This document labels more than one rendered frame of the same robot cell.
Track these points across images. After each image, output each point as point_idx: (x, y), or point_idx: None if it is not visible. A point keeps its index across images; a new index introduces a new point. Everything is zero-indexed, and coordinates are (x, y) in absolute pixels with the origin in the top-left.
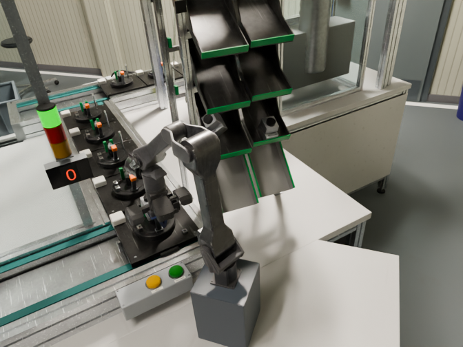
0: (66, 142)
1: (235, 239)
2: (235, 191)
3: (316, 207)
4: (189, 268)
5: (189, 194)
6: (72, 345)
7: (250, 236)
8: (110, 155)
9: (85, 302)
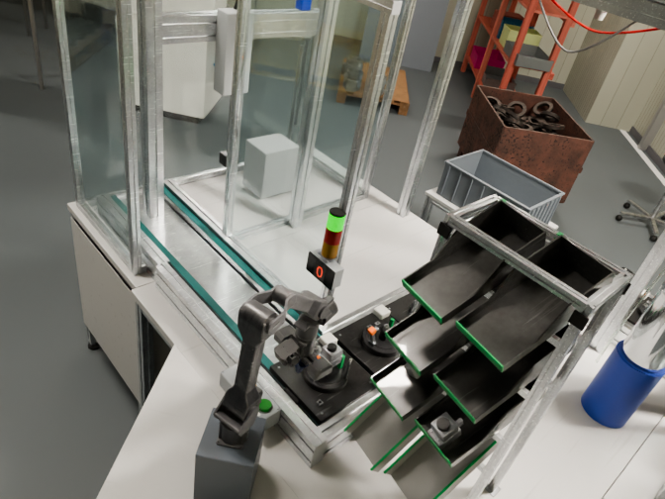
0: (332, 248)
1: (247, 418)
2: (381, 440)
3: None
4: (283, 424)
5: (318, 371)
6: (203, 356)
7: (356, 492)
8: None
9: (226, 345)
